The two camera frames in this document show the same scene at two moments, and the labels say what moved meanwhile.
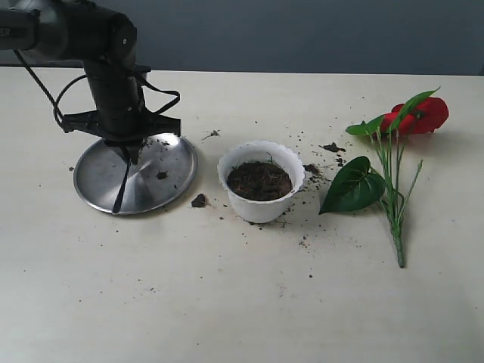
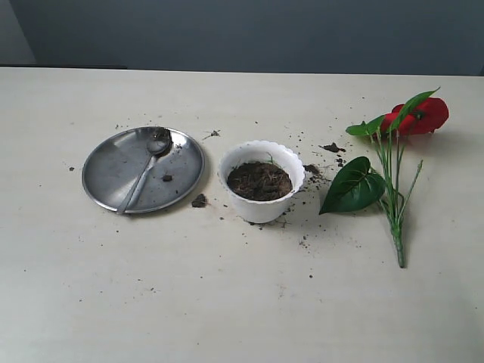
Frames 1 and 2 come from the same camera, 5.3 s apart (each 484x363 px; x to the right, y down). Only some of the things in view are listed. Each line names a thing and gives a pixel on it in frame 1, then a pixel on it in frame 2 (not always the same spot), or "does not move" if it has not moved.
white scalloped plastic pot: x=262 y=211 does not move
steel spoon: x=116 y=208 to x=156 y=148
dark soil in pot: x=259 y=181 does not move
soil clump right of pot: x=311 y=167 does not move
